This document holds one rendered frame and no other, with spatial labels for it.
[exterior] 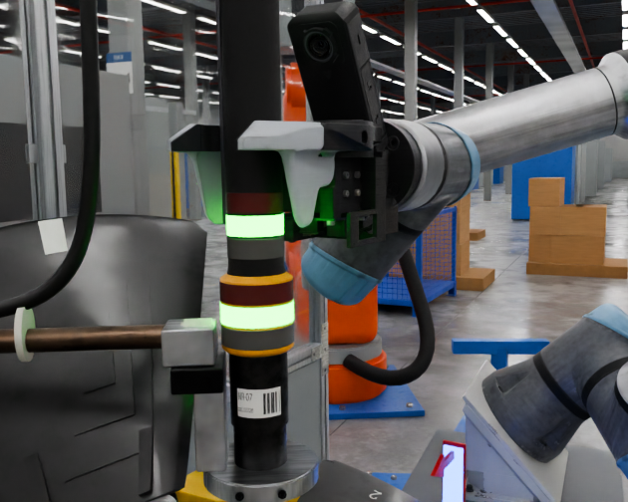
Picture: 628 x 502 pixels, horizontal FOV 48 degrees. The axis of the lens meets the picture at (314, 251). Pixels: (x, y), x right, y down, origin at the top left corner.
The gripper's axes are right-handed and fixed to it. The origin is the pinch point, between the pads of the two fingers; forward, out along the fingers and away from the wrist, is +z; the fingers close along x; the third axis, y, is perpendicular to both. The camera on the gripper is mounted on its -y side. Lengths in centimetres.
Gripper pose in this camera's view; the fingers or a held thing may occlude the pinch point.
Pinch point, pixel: (218, 131)
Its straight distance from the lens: 39.2
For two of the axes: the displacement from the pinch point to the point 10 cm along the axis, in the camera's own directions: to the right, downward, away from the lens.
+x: -8.6, -0.5, 5.1
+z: -5.1, 1.1, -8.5
